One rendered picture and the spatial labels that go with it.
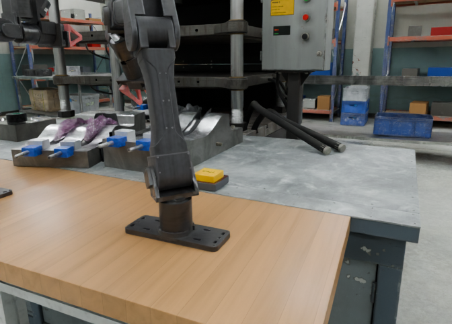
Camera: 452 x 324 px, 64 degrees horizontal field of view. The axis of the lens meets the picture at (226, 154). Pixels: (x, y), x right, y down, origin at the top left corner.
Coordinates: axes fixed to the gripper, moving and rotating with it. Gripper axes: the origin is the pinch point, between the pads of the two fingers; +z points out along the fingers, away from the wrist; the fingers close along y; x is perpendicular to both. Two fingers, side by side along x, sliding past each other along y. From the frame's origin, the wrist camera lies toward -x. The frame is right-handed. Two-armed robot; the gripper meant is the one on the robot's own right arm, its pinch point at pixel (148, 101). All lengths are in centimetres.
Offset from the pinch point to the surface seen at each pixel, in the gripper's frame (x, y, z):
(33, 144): 15.3, 38.4, 7.3
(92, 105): -297, 409, 240
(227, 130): -22.7, -8.4, 28.4
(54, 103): -293, 493, 236
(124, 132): 5.1, 9.4, 7.7
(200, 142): -5.1, -8.4, 19.1
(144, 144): 9.6, -1.1, 7.4
